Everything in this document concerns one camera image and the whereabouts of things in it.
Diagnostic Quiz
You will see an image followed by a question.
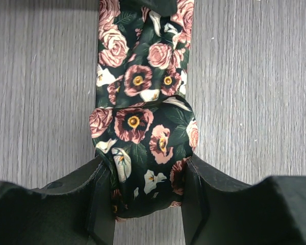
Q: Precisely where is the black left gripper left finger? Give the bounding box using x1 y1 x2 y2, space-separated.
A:
0 157 115 244

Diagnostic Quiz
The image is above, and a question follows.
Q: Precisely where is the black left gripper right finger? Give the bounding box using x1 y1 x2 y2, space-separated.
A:
182 156 306 244

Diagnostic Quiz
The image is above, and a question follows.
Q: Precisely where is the floral rose necktie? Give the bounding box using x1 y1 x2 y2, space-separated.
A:
89 1 198 221

